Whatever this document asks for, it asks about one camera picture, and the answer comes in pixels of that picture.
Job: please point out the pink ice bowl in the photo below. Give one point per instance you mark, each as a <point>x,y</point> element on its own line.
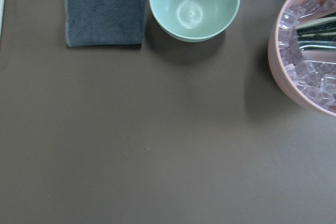
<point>278,71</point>

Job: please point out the grey folded cloth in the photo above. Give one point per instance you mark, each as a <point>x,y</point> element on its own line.
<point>104,22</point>

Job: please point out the green bowl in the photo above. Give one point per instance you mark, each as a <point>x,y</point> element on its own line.
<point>194,20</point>

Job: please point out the steel ice scoop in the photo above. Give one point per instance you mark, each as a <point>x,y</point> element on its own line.
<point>317,34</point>

